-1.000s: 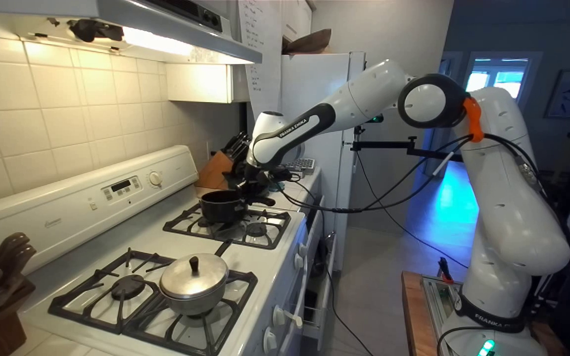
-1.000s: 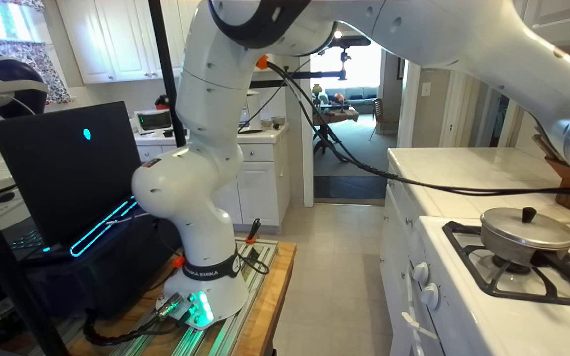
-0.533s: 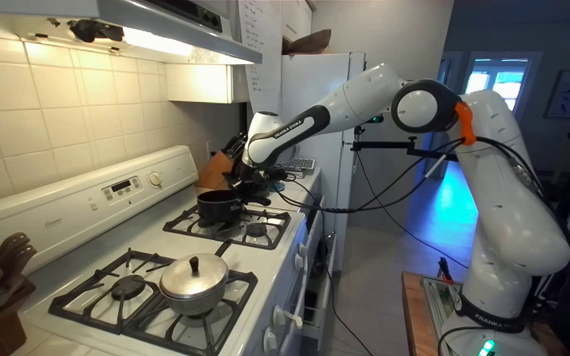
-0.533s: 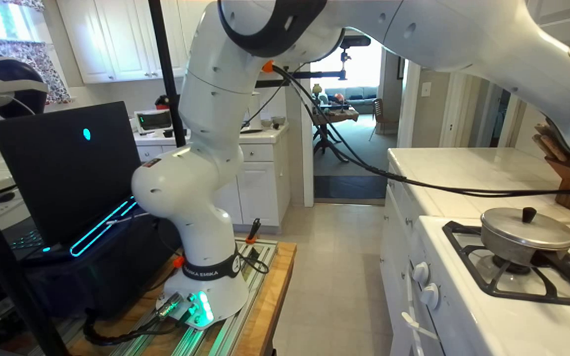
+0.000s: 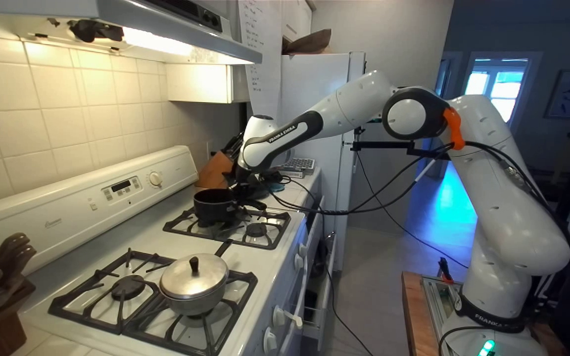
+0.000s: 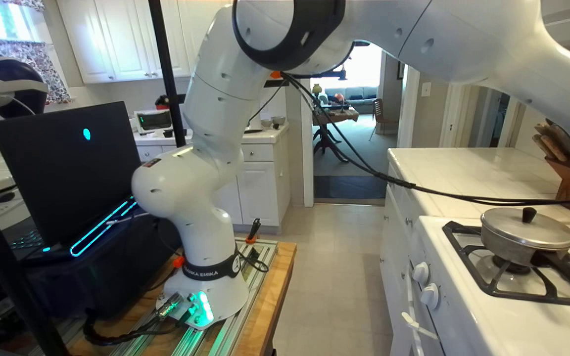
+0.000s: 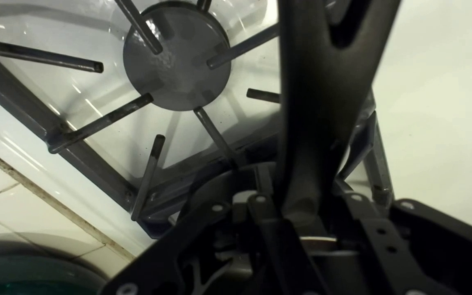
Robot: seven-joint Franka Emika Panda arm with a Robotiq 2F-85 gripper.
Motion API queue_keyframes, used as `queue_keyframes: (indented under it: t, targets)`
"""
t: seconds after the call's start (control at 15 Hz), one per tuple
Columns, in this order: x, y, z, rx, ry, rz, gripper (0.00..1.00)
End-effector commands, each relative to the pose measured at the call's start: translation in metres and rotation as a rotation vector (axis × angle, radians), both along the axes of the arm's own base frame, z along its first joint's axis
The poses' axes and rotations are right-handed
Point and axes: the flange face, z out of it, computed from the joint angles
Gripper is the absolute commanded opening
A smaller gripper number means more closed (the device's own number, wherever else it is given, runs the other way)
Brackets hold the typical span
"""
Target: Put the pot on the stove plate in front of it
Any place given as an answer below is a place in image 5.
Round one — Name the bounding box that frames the orange wooden knife block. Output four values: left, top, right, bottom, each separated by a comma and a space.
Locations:
196, 149, 238, 192

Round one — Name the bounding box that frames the wooden table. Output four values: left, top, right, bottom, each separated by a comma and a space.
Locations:
400, 272, 565, 356

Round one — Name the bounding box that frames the black clamp device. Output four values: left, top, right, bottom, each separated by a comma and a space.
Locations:
66, 18, 127, 44

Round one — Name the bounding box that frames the silver metal pot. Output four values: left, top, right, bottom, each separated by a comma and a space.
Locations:
159, 276, 232, 317

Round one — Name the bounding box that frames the black camera stand frame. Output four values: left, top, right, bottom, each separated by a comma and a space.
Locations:
351, 137, 456, 163

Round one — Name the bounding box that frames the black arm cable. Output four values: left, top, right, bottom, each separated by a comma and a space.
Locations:
264, 141, 565, 274

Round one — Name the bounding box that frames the small white wall cabinet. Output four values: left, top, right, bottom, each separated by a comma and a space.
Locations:
165, 62, 252, 107

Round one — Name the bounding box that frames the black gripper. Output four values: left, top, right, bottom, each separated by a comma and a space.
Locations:
230, 165, 266, 208

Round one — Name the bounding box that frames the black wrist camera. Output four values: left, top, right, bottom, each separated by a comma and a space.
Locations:
260, 169, 287, 190

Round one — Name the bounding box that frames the steel range hood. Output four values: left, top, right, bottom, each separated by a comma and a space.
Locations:
0, 0, 264, 68

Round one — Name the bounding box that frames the white handwritten paper sheet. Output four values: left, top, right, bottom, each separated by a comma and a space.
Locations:
234, 0, 286, 121

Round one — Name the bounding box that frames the white refrigerator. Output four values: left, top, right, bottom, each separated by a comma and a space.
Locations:
278, 52, 371, 274

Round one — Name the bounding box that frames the window with white frame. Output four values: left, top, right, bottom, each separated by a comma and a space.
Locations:
462, 54, 539, 125

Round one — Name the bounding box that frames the brown basket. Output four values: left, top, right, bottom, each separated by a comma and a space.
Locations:
284, 28, 335, 56

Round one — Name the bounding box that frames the white stove knob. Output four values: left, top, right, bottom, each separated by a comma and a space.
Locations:
260, 327, 282, 356
291, 246, 309, 272
272, 305, 305, 333

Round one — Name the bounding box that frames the orange cable clip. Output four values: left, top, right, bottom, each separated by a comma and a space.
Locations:
442, 105, 468, 153

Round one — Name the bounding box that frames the white gas stove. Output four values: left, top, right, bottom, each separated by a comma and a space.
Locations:
0, 145, 341, 356

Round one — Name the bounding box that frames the dark framed picture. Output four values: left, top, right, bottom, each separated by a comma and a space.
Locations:
545, 68, 570, 123

